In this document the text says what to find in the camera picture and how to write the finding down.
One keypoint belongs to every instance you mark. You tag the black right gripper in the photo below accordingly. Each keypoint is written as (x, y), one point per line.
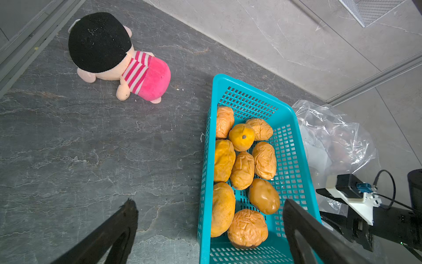
(360, 216)

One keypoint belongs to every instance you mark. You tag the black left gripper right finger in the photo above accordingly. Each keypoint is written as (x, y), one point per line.
(308, 239)

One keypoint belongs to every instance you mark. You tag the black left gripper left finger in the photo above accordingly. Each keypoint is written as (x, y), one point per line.
(114, 237)

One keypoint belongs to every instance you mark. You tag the clear zipper bag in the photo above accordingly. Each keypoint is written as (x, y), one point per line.
(334, 144)

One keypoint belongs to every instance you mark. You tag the round yellow potato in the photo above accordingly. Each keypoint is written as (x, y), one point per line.
(242, 136)

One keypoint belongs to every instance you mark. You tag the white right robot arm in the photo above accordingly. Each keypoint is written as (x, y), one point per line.
(397, 222)

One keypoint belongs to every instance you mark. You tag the teal plastic basket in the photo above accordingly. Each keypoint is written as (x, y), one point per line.
(292, 180)

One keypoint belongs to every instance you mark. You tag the wrinkled brown potato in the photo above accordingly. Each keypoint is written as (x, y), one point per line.
(248, 229)

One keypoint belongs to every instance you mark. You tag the long yellow potato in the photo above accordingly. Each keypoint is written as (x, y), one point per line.
(223, 208)

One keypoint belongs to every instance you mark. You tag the plush doll pink black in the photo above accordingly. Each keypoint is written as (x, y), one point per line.
(101, 48)

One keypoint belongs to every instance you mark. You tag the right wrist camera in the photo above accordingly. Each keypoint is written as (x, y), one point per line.
(359, 196)

